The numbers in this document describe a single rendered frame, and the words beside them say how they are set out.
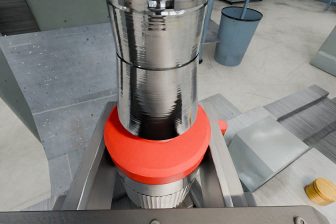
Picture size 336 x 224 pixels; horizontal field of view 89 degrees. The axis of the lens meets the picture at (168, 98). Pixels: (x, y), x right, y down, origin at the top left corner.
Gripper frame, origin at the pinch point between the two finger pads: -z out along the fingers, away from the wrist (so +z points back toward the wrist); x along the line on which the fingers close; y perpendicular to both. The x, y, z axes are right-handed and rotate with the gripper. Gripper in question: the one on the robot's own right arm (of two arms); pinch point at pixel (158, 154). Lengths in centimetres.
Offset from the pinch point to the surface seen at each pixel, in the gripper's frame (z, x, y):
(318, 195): -0.9, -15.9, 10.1
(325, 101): -29, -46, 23
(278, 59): -213, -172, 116
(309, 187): -1.9, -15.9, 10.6
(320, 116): -21.7, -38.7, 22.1
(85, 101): -24.4, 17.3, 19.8
